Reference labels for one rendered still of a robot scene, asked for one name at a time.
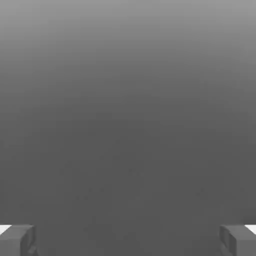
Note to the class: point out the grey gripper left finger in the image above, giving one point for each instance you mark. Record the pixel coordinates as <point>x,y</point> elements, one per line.
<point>14,241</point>

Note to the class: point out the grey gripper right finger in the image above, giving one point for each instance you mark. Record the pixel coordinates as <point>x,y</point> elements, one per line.
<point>242,241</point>

